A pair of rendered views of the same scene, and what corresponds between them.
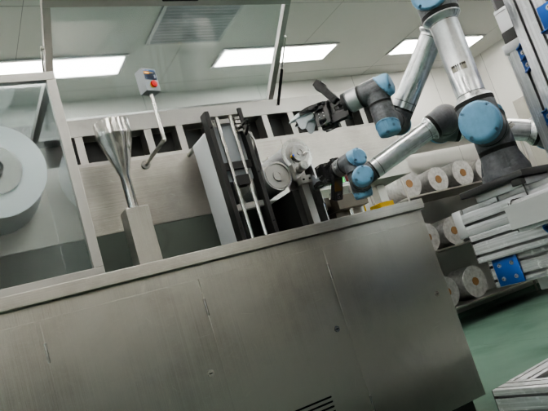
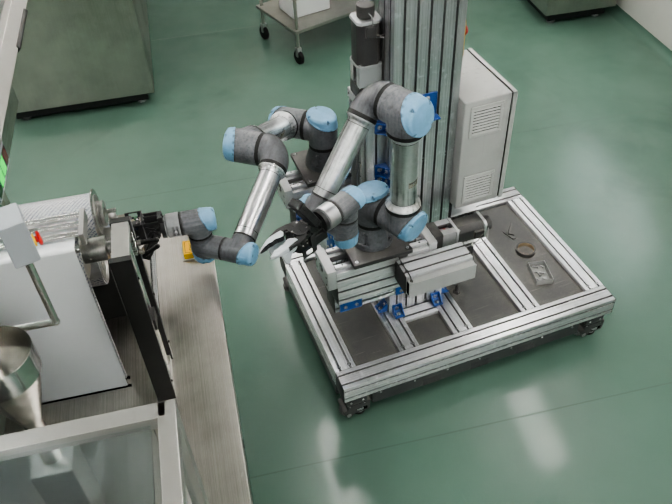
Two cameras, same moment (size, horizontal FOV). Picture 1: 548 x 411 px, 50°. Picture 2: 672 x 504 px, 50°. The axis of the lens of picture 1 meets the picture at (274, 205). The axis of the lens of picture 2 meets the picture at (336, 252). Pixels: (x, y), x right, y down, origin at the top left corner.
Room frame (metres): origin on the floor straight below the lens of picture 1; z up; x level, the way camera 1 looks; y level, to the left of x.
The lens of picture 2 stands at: (1.33, 1.12, 2.57)
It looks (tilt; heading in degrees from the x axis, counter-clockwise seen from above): 44 degrees down; 289
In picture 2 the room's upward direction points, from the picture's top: 3 degrees counter-clockwise
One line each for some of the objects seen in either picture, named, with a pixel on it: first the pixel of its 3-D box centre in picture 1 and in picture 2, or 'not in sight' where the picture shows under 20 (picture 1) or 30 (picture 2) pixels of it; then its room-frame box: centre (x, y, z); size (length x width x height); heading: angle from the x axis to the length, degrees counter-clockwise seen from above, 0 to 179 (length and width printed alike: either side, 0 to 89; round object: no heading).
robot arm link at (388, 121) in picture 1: (386, 119); (341, 226); (1.85, -0.43, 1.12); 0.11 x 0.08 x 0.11; 153
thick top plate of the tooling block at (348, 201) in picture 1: (329, 212); not in sight; (2.73, -0.23, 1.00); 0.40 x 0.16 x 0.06; 30
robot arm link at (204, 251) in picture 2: (360, 183); (207, 245); (2.28, -0.35, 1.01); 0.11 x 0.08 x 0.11; 178
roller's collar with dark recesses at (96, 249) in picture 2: not in sight; (95, 249); (2.35, 0.05, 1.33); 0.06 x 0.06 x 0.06; 30
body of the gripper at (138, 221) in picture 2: (330, 172); (145, 228); (2.43, -0.27, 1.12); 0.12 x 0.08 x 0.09; 30
